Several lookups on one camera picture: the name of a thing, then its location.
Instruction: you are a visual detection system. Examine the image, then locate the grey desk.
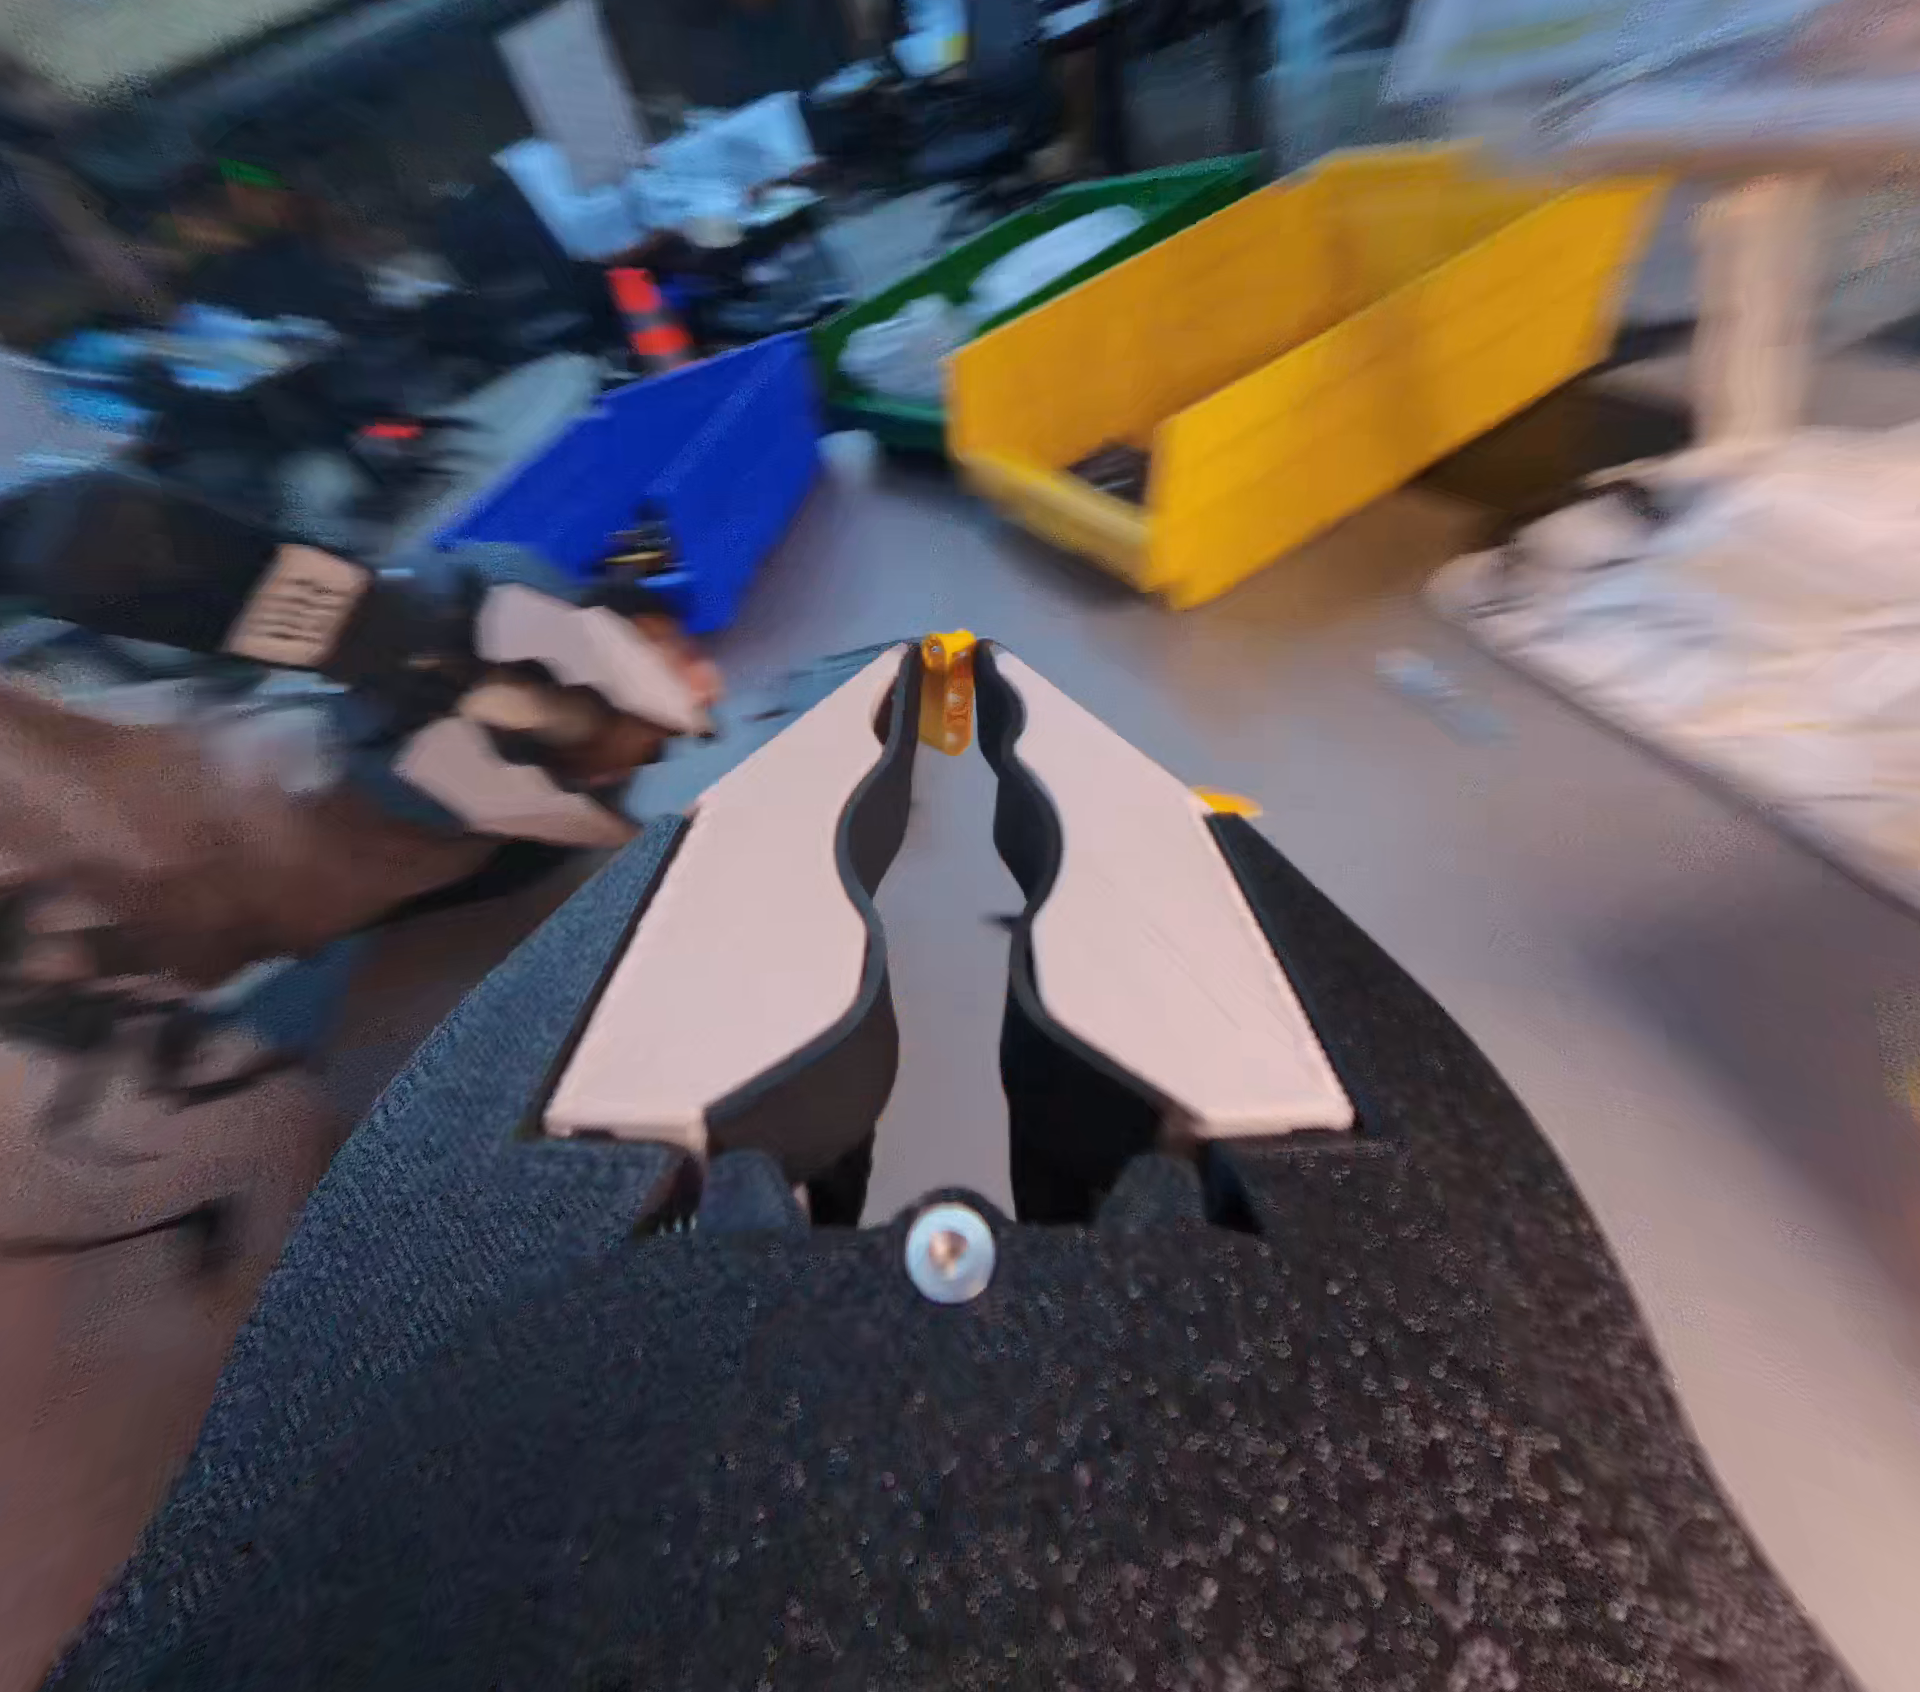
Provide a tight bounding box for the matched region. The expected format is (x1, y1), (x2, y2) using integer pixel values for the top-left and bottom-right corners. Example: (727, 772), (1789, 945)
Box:
(0, 371), (1920, 1692)

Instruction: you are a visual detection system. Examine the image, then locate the person's left forearm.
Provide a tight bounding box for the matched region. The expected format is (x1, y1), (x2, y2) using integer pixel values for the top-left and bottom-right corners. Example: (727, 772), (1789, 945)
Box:
(0, 677), (602, 995)

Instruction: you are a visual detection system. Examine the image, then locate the small yellow connector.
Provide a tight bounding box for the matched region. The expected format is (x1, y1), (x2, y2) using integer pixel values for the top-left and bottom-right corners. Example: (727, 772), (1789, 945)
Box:
(919, 630), (980, 755)

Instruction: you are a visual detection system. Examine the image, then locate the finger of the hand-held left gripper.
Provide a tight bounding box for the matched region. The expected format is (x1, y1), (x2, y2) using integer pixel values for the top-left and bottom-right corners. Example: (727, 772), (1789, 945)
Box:
(393, 715), (640, 849)
(472, 586), (715, 737)

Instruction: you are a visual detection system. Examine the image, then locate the yellow storage bin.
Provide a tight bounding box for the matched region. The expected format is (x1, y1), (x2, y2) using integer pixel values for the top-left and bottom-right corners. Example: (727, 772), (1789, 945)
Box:
(945, 143), (1671, 611)

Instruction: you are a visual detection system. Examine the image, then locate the blue storage bin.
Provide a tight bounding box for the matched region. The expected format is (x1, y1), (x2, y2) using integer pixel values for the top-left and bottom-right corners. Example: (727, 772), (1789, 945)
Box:
(434, 329), (824, 636)

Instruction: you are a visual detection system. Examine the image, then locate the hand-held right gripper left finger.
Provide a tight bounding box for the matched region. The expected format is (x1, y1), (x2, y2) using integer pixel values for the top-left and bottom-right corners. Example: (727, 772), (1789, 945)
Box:
(542, 641), (921, 1151)

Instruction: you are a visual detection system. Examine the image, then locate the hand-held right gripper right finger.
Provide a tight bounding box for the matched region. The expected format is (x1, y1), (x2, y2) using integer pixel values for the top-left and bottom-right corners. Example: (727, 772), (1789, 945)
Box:
(974, 641), (1356, 1142)

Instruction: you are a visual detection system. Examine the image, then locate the orange traffic cone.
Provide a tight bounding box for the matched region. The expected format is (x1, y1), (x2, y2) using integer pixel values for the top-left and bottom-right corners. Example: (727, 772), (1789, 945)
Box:
(604, 265), (696, 365)

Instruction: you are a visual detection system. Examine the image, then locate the white booklet stand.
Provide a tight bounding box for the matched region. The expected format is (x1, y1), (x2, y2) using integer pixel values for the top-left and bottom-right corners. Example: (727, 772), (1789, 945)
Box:
(1425, 168), (1920, 913)

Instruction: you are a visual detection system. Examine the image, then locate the black office chair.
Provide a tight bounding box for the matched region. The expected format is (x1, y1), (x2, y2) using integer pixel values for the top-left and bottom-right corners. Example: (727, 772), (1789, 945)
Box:
(900, 0), (1057, 149)

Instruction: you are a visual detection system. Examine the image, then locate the green storage bin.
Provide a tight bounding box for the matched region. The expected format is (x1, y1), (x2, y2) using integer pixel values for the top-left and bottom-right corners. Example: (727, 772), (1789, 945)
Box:
(815, 154), (1270, 456)

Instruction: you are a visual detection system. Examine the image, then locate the clear plastic bag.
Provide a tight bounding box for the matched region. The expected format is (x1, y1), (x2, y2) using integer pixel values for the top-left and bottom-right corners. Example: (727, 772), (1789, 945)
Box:
(841, 206), (1151, 404)

